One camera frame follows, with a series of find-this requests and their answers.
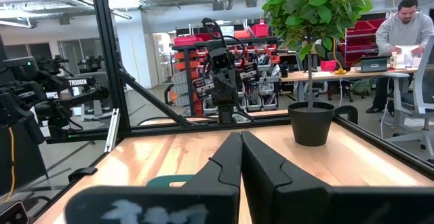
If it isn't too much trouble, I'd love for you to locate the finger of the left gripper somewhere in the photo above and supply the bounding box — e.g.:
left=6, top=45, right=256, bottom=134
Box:
left=225, top=71, right=237, bottom=96
left=214, top=71, right=226, bottom=96

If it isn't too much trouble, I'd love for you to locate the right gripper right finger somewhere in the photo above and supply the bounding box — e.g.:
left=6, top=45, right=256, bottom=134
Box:
left=241, top=131, right=434, bottom=224

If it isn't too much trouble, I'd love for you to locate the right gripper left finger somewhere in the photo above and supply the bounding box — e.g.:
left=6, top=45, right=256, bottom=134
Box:
left=64, top=132, right=243, bottom=224

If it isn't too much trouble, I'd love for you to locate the teal plastic container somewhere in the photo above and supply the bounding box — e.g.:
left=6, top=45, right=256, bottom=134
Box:
left=146, top=174, right=197, bottom=188

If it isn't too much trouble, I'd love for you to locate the shelf rack with red bins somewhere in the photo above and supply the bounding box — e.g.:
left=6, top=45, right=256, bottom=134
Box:
left=172, top=19, right=283, bottom=117

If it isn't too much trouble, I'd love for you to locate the black plant pot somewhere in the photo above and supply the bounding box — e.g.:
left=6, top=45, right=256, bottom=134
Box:
left=288, top=100, right=336, bottom=147

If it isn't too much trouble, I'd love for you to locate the wooden desk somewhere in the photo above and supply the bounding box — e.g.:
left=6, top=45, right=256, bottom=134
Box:
left=279, top=66, right=420, bottom=102

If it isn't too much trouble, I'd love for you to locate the pink box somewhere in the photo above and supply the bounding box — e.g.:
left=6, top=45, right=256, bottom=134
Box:
left=319, top=60, right=337, bottom=73

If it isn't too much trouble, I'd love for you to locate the green leafy plant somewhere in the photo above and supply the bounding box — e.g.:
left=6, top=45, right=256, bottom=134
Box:
left=260, top=0, right=374, bottom=113

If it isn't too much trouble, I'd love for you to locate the silver metal bar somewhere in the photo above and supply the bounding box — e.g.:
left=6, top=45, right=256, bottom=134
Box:
left=104, top=107, right=121, bottom=153

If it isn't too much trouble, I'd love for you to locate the grey laptop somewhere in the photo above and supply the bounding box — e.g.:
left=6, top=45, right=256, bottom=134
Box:
left=355, top=56, right=391, bottom=73

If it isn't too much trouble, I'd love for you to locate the rack of red bins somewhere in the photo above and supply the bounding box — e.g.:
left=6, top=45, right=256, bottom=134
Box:
left=343, top=18, right=388, bottom=66

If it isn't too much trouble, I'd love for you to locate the grey office chair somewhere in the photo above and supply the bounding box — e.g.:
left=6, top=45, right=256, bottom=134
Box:
left=382, top=35, right=434, bottom=150

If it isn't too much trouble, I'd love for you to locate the person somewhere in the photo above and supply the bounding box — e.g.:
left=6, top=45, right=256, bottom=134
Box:
left=366, top=0, right=434, bottom=115

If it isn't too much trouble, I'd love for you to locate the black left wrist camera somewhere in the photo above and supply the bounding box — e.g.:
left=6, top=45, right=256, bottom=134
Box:
left=210, top=48, right=235, bottom=71

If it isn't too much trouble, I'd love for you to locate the black metal table frame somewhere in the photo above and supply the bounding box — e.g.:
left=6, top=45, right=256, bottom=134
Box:
left=32, top=0, right=434, bottom=218

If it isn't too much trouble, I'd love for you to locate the black camera module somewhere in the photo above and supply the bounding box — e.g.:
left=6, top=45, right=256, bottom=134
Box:
left=0, top=200, right=30, bottom=224

